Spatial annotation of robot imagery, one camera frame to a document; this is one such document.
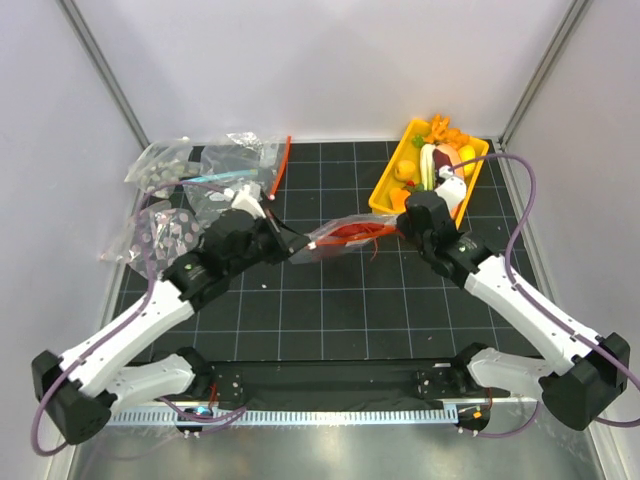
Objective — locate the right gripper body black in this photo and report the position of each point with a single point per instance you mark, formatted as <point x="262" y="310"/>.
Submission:
<point x="407" y="229"/>

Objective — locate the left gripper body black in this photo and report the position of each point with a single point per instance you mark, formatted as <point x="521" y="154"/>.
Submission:
<point x="263" y="246"/>

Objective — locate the clear bag orange zipper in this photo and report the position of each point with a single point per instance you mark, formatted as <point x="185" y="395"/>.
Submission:
<point x="282" y="161"/>
<point x="310" y="253"/>

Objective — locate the red toy lobster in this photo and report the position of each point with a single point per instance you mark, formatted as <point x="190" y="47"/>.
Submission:
<point x="347" y="238"/>

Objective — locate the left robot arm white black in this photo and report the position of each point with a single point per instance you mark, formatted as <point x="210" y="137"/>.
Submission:
<point x="81" y="389"/>

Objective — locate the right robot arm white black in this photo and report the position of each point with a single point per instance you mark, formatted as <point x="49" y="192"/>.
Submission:
<point x="579" y="372"/>

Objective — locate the clear bag blue zipper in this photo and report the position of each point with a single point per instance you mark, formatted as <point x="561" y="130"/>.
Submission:
<point x="235" y="160"/>

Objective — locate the bag of pink discs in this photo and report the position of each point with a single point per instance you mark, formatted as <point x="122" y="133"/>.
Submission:
<point x="162" y="234"/>

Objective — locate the bag of white pieces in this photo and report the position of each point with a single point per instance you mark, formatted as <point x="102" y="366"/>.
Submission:
<point x="163" y="163"/>

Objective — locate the yellow plastic tray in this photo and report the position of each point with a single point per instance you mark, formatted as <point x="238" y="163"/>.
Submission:
<point x="409" y="149"/>

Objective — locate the toy meat slab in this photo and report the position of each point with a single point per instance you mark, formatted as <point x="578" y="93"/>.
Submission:
<point x="446" y="155"/>

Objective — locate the toy green onion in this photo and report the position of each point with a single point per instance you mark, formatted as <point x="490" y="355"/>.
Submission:
<point x="427" y="169"/>

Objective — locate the yellow toy lemon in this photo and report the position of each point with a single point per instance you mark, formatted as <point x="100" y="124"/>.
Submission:
<point x="466" y="154"/>

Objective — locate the black grid mat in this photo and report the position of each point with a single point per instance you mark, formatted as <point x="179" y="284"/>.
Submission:
<point x="378" y="302"/>

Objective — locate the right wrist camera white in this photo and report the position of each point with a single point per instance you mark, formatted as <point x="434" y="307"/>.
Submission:
<point x="452" y="188"/>

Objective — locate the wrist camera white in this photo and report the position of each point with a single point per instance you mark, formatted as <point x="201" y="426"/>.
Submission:
<point x="243" y="200"/>
<point x="452" y="188"/>

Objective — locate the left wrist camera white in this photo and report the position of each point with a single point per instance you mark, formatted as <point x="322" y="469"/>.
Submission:
<point x="243" y="200"/>

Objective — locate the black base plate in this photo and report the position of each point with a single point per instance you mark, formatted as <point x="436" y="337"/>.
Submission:
<point x="339" y="385"/>

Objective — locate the slotted cable duct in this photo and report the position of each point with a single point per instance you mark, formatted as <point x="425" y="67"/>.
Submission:
<point x="160" y="416"/>

